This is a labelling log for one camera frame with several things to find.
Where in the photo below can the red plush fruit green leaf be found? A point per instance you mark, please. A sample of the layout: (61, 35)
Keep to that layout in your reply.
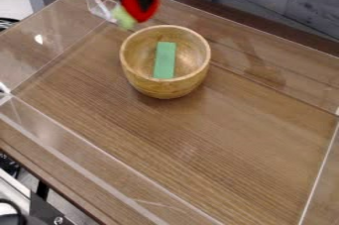
(128, 13)

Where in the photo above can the wooden bowl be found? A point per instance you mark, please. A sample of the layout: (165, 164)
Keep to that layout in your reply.
(136, 57)

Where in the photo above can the green rectangular block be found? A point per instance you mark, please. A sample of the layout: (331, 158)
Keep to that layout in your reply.
(164, 60)

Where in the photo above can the clear acrylic enclosure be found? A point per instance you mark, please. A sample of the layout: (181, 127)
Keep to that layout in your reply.
(242, 153)

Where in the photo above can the black metal bracket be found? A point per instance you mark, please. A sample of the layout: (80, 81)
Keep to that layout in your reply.
(44, 214)

